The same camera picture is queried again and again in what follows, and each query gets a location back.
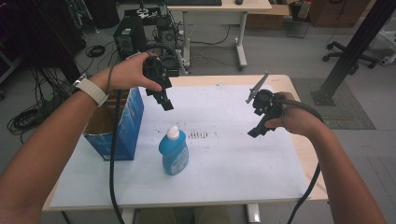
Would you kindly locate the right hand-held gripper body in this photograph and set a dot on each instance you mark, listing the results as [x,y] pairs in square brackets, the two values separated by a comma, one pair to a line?
[267,104]

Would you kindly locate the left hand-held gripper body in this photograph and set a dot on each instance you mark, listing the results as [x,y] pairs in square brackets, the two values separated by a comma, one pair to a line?
[157,73]

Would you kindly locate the blue cardboard box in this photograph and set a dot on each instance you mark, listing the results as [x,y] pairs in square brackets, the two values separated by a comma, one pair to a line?
[130,124]

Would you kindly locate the blue bottle with white cap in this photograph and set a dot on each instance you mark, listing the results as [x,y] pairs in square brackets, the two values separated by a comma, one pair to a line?
[173,154]

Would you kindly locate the person's left hand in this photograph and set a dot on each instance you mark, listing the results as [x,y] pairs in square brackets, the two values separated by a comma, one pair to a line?
[124,74]

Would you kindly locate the person's right hand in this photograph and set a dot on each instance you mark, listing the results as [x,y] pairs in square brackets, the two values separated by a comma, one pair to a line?
[299,119]

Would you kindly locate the open computer case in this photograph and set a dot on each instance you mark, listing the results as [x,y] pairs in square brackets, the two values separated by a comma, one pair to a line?
[168,37]

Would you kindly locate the black computer tower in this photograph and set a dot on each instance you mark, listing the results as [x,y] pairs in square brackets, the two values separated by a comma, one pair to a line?
[129,34]

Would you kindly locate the white paper sheet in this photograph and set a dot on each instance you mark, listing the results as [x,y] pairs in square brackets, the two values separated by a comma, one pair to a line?
[224,168]

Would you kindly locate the light wooden table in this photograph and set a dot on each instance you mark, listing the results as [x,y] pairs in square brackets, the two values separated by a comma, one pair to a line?
[311,155]

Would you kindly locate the wristwatch with white band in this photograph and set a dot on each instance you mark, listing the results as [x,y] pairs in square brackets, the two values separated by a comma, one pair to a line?
[91,90]

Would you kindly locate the black keyboard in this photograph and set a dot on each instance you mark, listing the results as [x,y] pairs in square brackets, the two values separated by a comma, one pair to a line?
[193,2]

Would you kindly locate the brown cardboard box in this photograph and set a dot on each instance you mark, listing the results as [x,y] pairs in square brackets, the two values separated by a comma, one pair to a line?
[267,18]

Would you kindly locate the white-legged desk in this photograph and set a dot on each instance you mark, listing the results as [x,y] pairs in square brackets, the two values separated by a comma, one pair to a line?
[218,6]

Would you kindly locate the person's legs in khaki pants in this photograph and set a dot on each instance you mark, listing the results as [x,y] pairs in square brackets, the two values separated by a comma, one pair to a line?
[218,216]

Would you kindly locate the black office chair base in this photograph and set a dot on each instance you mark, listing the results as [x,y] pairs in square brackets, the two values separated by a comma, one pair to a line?
[351,56]

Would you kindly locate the brown wooden cabinet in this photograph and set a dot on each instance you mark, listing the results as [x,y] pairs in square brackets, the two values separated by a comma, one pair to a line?
[339,12]

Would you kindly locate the black metal post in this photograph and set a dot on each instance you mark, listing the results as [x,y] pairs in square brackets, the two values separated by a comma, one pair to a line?
[351,53]

